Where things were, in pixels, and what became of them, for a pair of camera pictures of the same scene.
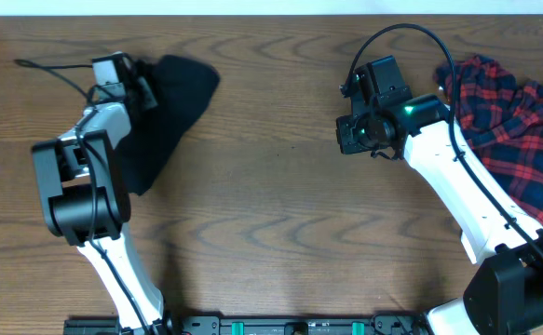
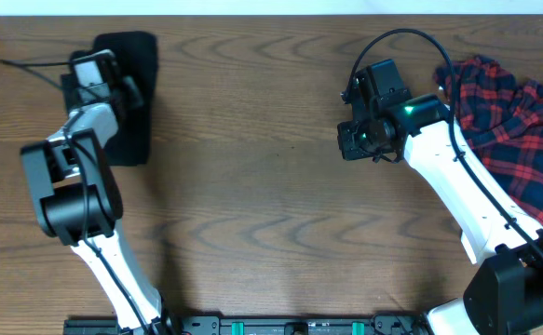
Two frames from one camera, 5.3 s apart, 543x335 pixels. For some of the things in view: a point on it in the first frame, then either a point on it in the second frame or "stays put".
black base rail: [251, 324] stays put
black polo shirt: [182, 87] to [137, 53]
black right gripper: [348, 143] stays put
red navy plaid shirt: [521, 127] stays put
